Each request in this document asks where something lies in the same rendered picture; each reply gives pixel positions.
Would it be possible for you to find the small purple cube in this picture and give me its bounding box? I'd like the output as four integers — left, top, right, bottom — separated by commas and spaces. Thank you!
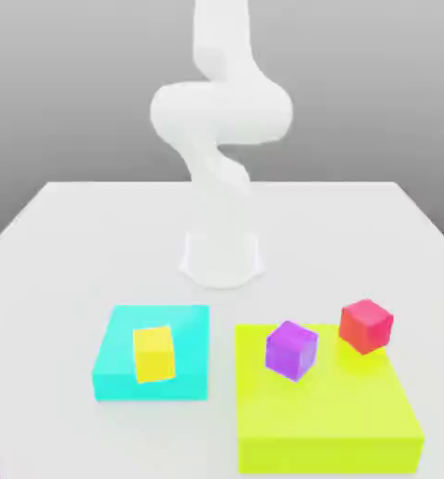
265, 320, 320, 384

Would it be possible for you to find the small yellow cube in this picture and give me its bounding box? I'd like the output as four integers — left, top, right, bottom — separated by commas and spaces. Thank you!
132, 326, 177, 385

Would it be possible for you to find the small red cube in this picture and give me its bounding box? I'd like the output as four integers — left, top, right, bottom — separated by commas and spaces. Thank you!
337, 298, 395, 356

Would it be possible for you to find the large cyan box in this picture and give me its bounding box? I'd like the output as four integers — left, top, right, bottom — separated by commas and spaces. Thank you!
91, 304, 210, 402

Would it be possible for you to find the large lime box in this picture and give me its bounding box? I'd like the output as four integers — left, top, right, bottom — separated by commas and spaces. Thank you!
234, 324, 426, 475

